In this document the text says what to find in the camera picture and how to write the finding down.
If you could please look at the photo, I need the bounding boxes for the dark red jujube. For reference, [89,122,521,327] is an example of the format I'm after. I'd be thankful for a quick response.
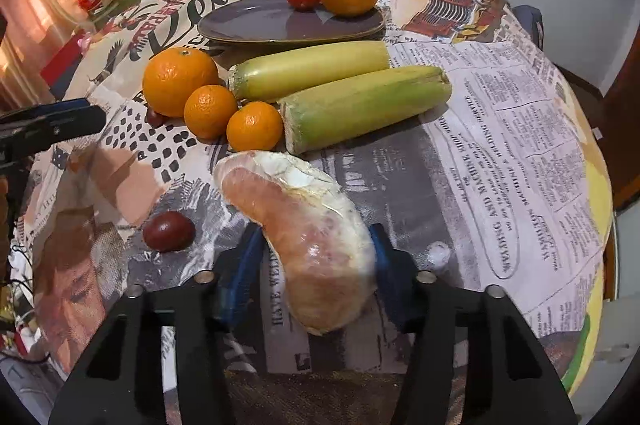
[142,210,196,253]
[145,107,167,128]

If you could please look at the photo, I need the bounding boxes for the medium orange mandarin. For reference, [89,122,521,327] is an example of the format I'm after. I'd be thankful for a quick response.
[142,47,219,118]

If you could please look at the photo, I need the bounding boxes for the small mandarin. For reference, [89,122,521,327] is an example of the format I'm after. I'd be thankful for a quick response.
[183,85,238,141]
[226,101,283,152]

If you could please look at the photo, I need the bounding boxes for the peeled pomelo segment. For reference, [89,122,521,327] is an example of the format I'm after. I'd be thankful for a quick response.
[213,151,376,335]

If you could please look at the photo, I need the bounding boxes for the green husked corn cob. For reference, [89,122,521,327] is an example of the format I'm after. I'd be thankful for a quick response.
[279,65,452,155]

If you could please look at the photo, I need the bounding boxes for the red gift box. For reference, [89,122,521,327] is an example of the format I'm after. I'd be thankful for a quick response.
[40,30,86,100]

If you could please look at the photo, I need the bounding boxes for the orange striped curtain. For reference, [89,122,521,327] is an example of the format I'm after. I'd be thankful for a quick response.
[1,0,88,113]

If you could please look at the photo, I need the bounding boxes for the purple ceramic plate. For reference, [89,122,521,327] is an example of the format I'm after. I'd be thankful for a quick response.
[198,0,385,47]

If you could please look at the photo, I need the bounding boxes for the printed newspaper pattern blanket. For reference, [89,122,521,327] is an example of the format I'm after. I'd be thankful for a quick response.
[4,0,612,422]

